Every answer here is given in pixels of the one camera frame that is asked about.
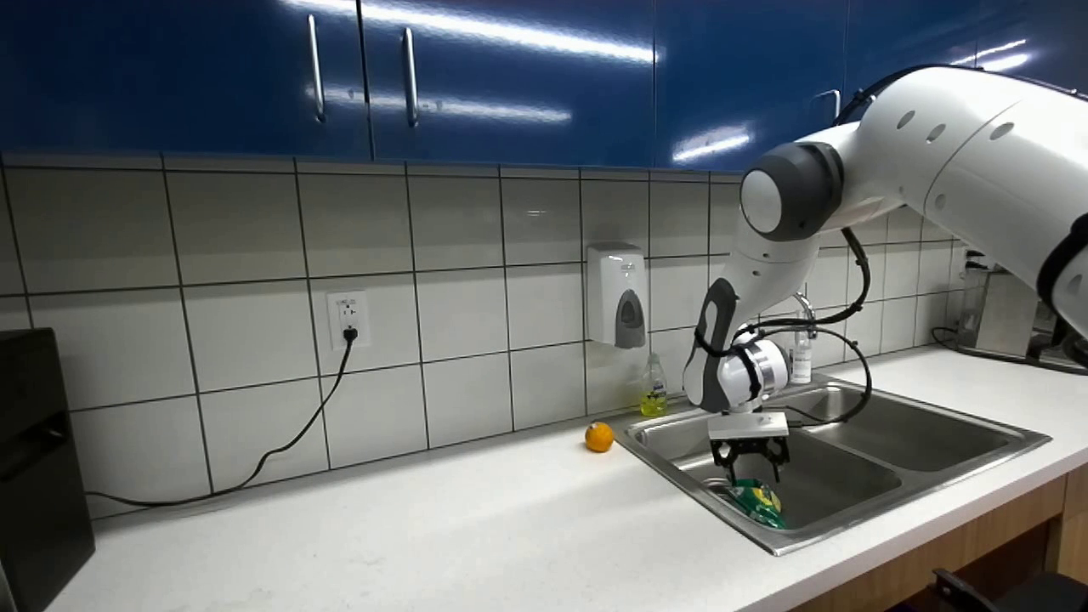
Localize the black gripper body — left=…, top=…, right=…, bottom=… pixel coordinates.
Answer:
left=720, top=435, right=787, bottom=466

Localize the green snack packet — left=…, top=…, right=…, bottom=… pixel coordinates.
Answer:
left=728, top=478, right=789, bottom=535

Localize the stainless steel double sink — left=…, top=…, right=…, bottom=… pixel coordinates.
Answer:
left=615, top=376, right=1056, bottom=556

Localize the yellow dish soap bottle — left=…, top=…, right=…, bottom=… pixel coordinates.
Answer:
left=629, top=350, right=675, bottom=422

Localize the clear soap bottle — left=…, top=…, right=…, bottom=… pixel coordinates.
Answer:
left=789, top=332, right=821, bottom=388

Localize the orange fruit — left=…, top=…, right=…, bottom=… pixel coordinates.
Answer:
left=581, top=419, right=620, bottom=455

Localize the wooden base cabinet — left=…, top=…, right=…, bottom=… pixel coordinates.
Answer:
left=793, top=470, right=1088, bottom=612

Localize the black chair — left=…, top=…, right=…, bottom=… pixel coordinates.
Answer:
left=930, top=564, right=1088, bottom=612

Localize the silver countertop appliance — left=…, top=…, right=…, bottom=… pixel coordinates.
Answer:
left=960, top=249, right=1076, bottom=373

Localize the blue glossy cabinet door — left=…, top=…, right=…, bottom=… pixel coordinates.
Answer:
left=654, top=0, right=867, bottom=179
left=846, top=0, right=1028, bottom=90
left=1016, top=0, right=1088, bottom=101
left=356, top=0, right=675, bottom=172
left=0, top=0, right=370, bottom=166

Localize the black coffee maker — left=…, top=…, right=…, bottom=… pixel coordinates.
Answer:
left=0, top=325, right=100, bottom=612

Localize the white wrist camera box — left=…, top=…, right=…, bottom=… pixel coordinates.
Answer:
left=703, top=408, right=796, bottom=444

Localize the white wall soap dispenser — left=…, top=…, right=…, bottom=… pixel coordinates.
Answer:
left=585, top=243, right=654, bottom=350

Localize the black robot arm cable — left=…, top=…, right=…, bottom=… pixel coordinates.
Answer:
left=778, top=225, right=877, bottom=426

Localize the white wall power outlet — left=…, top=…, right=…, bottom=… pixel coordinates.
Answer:
left=326, top=289, right=374, bottom=350

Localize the black power cord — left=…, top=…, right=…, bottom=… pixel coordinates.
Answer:
left=84, top=325, right=365, bottom=511

